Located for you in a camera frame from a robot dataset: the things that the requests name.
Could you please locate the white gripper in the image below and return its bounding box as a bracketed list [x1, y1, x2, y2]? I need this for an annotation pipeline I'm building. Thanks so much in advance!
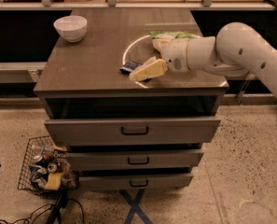
[129, 33, 189, 82]

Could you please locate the blue rxbar blueberry bar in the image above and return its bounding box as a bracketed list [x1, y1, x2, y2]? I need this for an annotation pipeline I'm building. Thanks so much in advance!
[119, 61, 150, 81]

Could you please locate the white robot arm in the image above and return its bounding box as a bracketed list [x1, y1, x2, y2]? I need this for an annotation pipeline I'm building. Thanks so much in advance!
[130, 22, 277, 98]

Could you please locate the white ceramic bowl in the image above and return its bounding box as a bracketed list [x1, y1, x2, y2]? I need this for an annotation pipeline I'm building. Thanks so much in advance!
[53, 15, 88, 42]

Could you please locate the green chip bag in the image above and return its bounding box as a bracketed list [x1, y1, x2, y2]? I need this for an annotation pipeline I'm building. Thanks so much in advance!
[149, 31, 197, 52]

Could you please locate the grey drawer cabinet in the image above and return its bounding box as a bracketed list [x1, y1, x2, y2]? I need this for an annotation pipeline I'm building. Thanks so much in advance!
[35, 8, 228, 177]

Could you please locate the middle grey drawer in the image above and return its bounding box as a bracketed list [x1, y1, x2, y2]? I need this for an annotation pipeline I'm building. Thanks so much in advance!
[67, 149, 204, 171]

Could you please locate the grey drawer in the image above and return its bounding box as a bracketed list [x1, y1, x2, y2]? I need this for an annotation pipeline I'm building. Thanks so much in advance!
[67, 149, 204, 171]
[45, 117, 220, 147]
[79, 173, 193, 190]

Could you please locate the top grey drawer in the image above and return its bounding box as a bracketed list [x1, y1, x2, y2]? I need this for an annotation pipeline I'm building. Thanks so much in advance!
[45, 117, 220, 147]

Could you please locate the bottom grey drawer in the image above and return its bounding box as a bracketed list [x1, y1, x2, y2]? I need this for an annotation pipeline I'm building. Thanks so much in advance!
[79, 173, 193, 190]

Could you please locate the blue tape cross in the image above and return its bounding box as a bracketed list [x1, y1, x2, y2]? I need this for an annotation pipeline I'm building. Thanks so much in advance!
[119, 189, 153, 224]

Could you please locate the crushed can in basket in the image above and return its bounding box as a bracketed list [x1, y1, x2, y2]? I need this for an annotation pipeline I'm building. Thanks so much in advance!
[34, 155, 58, 173]

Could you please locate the yellow sponge in basket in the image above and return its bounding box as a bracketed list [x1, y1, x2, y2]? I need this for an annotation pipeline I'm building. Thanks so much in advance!
[44, 173, 62, 190]

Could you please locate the black wire basket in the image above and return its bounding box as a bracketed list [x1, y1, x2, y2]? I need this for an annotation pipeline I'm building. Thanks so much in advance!
[18, 136, 79, 193]

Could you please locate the black floor cable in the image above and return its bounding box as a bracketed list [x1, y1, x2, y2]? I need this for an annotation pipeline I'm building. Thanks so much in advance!
[0, 197, 86, 224]

